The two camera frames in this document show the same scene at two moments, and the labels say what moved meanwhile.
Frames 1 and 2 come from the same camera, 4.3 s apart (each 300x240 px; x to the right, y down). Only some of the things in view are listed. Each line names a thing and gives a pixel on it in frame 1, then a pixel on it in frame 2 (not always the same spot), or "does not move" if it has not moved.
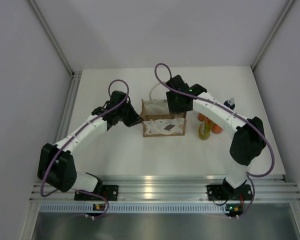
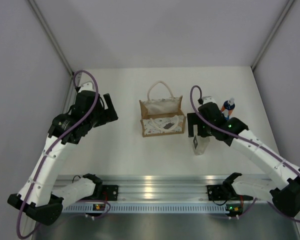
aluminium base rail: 177,188 does not move
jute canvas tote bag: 157,120 does not move
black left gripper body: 127,115 to 98,116
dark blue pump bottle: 230,103 does not move
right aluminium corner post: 269,39 does not move
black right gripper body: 174,106 to 204,130
